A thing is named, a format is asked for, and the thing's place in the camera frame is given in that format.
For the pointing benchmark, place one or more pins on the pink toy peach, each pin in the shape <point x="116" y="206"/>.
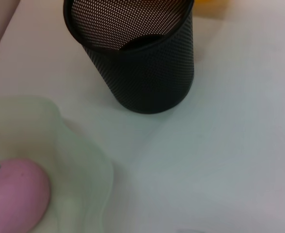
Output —
<point x="16" y="194"/>

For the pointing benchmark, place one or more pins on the black mesh pen holder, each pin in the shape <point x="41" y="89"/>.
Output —
<point x="152" y="77"/>

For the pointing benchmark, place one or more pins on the green translucent fruit plate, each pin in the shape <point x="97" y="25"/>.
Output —
<point x="72" y="170"/>

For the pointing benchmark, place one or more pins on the yellow plastic bin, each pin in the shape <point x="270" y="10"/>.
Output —
<point x="205" y="1"/>

